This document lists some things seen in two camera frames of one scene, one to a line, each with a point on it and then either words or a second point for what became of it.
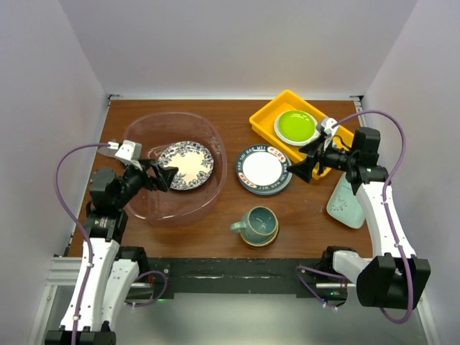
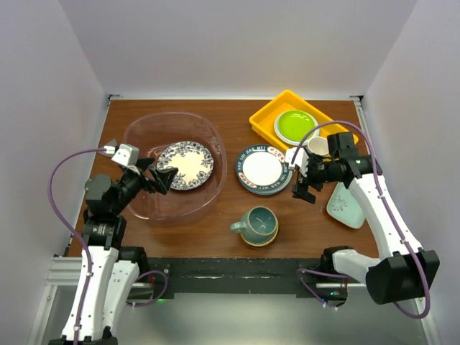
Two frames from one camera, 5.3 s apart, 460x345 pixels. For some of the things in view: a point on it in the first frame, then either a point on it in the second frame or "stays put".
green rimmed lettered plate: x=261 y=169 stays put
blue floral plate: x=194 y=161 stays put
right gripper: x=303 y=170 -> x=300 y=191
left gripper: x=162 y=176 stays put
